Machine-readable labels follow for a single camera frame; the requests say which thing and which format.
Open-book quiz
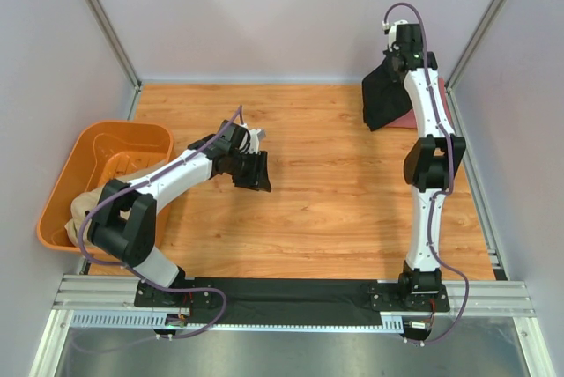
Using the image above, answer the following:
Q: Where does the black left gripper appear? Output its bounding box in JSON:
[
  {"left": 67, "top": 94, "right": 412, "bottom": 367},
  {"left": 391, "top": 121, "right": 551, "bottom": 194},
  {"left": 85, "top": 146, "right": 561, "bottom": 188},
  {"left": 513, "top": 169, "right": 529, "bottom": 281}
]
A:
[{"left": 227, "top": 149, "right": 271, "bottom": 192}]

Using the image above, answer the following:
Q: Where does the black t shirt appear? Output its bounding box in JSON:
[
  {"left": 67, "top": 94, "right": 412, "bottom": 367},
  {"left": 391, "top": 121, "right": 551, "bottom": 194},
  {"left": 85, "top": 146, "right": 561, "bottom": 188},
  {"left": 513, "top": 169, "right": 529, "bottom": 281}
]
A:
[{"left": 361, "top": 61, "right": 416, "bottom": 131}]

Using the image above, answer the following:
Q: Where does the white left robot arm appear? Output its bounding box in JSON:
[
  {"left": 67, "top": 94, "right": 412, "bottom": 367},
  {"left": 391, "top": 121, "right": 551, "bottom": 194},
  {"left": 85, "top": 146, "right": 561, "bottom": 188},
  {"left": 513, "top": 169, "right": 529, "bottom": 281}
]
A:
[{"left": 85, "top": 121, "right": 271, "bottom": 307}]

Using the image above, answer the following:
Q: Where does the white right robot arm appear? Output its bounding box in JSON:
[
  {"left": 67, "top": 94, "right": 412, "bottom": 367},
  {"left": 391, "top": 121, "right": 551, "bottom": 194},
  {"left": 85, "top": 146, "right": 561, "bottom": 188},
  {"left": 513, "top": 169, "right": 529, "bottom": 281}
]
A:
[{"left": 383, "top": 20, "right": 466, "bottom": 310}]

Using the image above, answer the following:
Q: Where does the folded red t shirt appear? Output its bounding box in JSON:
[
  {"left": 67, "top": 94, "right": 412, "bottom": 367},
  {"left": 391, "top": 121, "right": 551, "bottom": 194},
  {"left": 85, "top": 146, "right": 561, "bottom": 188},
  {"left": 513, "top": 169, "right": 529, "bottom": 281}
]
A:
[{"left": 387, "top": 75, "right": 454, "bottom": 136}]

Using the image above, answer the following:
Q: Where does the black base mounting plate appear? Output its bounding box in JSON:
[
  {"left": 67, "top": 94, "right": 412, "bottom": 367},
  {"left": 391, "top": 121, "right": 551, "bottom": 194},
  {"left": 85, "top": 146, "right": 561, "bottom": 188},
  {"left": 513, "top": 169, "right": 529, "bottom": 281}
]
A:
[{"left": 134, "top": 277, "right": 450, "bottom": 327}]

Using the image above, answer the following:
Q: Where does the orange plastic basket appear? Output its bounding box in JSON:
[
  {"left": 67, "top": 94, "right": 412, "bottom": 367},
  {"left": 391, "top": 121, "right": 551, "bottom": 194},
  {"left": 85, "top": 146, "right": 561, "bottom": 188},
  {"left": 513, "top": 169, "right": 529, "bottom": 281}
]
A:
[{"left": 37, "top": 121, "right": 176, "bottom": 255}]

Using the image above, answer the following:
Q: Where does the beige t shirt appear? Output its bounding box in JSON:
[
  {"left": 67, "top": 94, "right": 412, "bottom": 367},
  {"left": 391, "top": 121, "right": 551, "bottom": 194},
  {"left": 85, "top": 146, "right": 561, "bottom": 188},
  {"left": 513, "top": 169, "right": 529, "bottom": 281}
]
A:
[{"left": 64, "top": 187, "right": 102, "bottom": 247}]

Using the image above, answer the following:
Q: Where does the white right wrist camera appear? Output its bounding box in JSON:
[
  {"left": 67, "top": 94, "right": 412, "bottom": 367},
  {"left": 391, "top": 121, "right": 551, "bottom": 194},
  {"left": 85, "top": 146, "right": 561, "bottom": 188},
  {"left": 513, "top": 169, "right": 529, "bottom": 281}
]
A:
[{"left": 382, "top": 19, "right": 409, "bottom": 52}]

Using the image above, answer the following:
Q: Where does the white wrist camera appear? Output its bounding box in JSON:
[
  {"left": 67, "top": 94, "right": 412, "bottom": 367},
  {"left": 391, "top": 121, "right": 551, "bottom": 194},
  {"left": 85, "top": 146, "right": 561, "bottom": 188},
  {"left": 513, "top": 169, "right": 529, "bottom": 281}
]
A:
[
  {"left": 382, "top": 19, "right": 409, "bottom": 52},
  {"left": 243, "top": 128, "right": 266, "bottom": 154}
]

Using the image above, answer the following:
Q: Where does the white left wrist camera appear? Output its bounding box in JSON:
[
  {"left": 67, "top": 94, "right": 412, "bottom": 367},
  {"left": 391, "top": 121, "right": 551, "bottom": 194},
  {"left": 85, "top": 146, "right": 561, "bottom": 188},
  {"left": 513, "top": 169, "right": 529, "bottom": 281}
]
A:
[{"left": 243, "top": 128, "right": 266, "bottom": 154}]

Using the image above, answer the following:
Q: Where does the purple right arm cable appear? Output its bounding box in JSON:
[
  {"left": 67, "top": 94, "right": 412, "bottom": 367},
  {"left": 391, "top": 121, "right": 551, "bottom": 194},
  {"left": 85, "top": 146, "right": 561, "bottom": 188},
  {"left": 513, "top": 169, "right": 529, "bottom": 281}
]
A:
[{"left": 381, "top": 1, "right": 471, "bottom": 347}]

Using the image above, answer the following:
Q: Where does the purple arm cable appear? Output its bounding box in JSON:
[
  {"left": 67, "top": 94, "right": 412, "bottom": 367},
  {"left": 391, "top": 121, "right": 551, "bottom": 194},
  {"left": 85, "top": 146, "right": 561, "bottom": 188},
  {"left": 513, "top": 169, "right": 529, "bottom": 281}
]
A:
[
  {"left": 381, "top": 1, "right": 471, "bottom": 347},
  {"left": 70, "top": 104, "right": 246, "bottom": 354}
]

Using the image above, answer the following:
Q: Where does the right aluminium corner post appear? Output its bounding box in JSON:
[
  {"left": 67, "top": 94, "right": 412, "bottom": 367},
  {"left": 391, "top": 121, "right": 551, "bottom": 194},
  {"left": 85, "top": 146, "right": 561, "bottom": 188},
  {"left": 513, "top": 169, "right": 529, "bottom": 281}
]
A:
[{"left": 444, "top": 0, "right": 533, "bottom": 92}]

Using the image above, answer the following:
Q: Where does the aluminium corner post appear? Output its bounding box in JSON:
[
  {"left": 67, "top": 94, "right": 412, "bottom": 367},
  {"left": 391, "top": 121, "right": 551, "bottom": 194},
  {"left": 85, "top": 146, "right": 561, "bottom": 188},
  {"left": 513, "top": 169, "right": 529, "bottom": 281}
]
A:
[
  {"left": 444, "top": 0, "right": 533, "bottom": 92},
  {"left": 61, "top": 0, "right": 143, "bottom": 90}
]

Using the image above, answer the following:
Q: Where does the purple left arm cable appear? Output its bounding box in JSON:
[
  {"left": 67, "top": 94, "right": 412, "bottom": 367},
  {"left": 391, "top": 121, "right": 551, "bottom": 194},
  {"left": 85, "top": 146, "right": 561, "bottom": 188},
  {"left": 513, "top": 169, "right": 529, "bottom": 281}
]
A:
[{"left": 70, "top": 104, "right": 246, "bottom": 354}]

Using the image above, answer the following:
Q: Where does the aluminium frame rail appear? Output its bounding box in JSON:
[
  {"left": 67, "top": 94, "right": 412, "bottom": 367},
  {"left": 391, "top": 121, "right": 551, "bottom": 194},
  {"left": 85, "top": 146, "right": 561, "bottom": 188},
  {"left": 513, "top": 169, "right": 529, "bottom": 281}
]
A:
[{"left": 53, "top": 275, "right": 535, "bottom": 333}]

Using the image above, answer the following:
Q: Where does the left aluminium corner post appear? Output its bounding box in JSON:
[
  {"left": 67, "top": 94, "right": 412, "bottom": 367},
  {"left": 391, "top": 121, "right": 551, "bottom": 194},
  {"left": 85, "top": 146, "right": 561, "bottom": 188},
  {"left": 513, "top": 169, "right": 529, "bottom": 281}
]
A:
[{"left": 61, "top": 0, "right": 143, "bottom": 90}]

